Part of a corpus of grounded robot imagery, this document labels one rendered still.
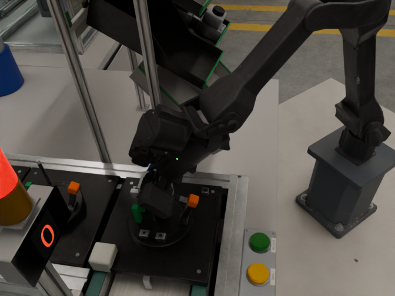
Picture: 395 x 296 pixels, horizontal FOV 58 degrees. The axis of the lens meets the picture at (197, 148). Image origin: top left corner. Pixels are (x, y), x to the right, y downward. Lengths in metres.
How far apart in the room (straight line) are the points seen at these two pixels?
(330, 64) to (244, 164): 2.26
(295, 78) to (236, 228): 2.29
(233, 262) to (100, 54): 1.15
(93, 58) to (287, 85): 1.70
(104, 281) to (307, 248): 0.47
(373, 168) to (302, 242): 0.24
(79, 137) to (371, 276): 0.92
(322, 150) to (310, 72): 2.27
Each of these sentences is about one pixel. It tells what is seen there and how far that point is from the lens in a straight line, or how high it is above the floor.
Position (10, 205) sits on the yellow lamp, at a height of 1.29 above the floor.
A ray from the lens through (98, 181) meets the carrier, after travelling 0.92.
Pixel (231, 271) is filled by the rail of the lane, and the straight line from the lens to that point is 0.75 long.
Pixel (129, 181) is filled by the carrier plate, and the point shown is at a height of 0.97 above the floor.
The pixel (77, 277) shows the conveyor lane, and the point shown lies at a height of 0.95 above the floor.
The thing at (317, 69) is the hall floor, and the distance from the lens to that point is 3.14.
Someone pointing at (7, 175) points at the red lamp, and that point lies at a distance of 0.47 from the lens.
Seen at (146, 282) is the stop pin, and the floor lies 0.96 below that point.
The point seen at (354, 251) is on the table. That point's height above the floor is 0.86.
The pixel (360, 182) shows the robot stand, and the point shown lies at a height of 1.06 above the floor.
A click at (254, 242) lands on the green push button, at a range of 0.77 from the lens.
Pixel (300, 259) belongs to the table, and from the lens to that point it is 0.90.
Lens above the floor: 1.63
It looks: 45 degrees down
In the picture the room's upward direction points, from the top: 4 degrees counter-clockwise
